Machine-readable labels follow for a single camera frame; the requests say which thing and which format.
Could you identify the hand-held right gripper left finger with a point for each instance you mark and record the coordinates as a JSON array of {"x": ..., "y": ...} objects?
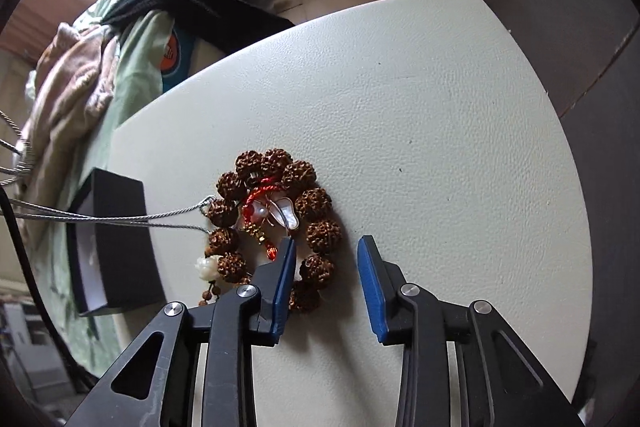
[{"x": 283, "y": 288}]

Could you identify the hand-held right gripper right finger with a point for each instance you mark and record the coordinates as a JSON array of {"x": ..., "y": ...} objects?
[{"x": 371, "y": 288}]

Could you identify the black jewelry box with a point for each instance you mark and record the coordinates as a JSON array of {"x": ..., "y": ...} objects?
[{"x": 112, "y": 237}]

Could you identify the pearl shell pendant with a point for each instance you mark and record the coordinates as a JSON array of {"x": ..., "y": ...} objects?
[{"x": 277, "y": 213}]

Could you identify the green printed bedsheet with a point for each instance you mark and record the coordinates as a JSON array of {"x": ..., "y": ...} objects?
[{"x": 135, "y": 72}]

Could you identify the pink beige blanket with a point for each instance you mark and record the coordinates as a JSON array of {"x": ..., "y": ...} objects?
[{"x": 65, "y": 107}]

